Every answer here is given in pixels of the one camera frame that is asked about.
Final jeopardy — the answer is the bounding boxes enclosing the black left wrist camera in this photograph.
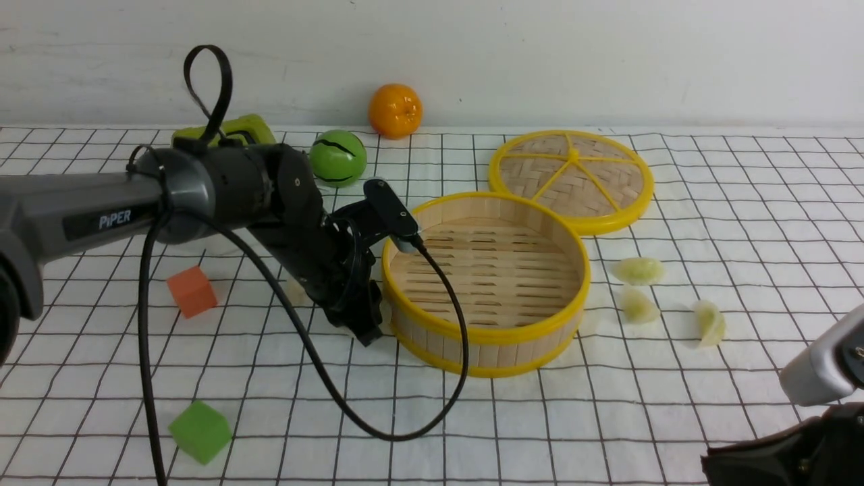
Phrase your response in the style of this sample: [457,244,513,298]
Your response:
[363,178,422,252]

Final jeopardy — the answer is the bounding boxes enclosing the green toy watermelon ball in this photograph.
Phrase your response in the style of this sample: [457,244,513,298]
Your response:
[308,130,367,188]

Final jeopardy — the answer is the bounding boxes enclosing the white dumpling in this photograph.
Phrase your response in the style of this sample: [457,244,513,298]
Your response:
[285,279,310,307]

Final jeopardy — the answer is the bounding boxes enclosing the bamboo steamer lid yellow rim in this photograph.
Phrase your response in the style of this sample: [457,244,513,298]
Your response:
[489,130,655,235]

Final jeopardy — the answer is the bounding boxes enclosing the greenish dumpling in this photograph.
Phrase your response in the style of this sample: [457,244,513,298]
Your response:
[611,257,666,286]
[693,300,726,348]
[620,286,661,324]

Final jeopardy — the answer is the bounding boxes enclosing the orange toy fruit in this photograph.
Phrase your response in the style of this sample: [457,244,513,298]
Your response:
[368,83,424,140]

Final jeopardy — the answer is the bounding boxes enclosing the green lidded white box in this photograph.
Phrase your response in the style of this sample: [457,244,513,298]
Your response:
[171,114,277,145]

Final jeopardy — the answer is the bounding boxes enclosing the bamboo steamer tray yellow rim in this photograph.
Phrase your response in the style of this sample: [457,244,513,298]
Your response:
[381,192,591,378]

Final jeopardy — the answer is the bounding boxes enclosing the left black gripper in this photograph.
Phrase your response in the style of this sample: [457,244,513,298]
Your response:
[248,202,388,346]

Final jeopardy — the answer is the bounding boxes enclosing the green foam cube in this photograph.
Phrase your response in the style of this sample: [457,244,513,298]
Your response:
[169,400,234,465]

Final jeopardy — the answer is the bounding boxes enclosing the white grid tablecloth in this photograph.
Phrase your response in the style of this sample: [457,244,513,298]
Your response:
[1,124,863,485]

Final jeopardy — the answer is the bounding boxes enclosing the orange foam cube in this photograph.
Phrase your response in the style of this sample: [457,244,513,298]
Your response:
[167,267,218,319]

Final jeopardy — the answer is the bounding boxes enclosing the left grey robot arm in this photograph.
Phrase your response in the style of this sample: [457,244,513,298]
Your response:
[1,144,382,360]

